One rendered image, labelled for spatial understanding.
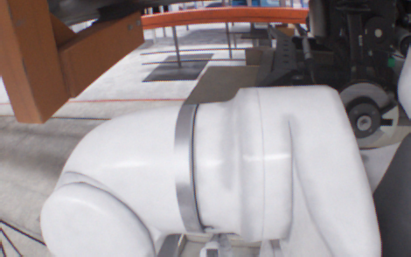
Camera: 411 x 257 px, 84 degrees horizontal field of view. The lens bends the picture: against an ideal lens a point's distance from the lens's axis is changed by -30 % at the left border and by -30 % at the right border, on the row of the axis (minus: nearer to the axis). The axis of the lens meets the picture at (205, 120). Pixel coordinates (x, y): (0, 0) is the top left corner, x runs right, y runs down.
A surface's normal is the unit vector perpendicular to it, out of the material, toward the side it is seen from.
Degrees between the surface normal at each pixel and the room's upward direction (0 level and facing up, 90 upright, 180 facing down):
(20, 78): 90
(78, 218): 60
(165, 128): 20
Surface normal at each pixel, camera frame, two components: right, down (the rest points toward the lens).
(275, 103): -0.14, -0.79
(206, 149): -0.14, -0.48
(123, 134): -0.24, -0.63
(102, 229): -0.03, 0.02
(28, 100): -0.25, 0.51
